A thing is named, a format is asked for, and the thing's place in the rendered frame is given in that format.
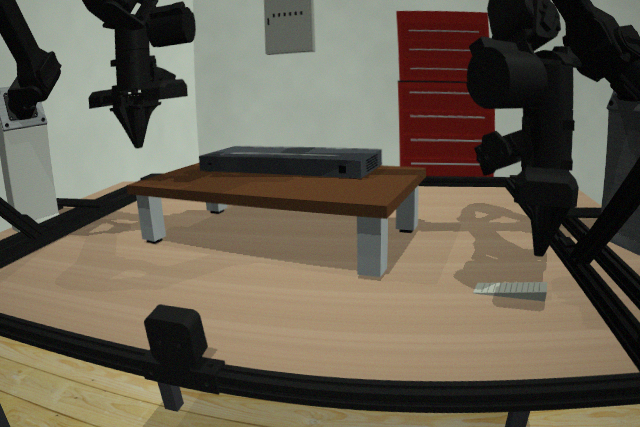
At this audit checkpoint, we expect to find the brown wooden stand with grey legs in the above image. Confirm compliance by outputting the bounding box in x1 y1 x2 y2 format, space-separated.
127 163 426 277

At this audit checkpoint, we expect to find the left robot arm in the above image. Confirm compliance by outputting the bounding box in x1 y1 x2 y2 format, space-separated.
0 0 196 121

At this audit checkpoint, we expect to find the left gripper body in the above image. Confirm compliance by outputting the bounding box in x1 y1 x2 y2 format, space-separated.
89 49 188 109

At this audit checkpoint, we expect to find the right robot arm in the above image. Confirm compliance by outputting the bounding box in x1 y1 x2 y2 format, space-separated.
467 0 640 176

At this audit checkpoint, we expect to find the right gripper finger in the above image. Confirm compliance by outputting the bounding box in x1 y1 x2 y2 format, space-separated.
522 204 570 257

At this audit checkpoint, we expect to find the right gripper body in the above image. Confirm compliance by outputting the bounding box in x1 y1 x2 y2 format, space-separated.
514 107 579 208

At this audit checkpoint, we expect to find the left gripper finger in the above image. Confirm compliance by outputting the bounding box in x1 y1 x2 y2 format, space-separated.
110 106 137 148
125 102 162 148

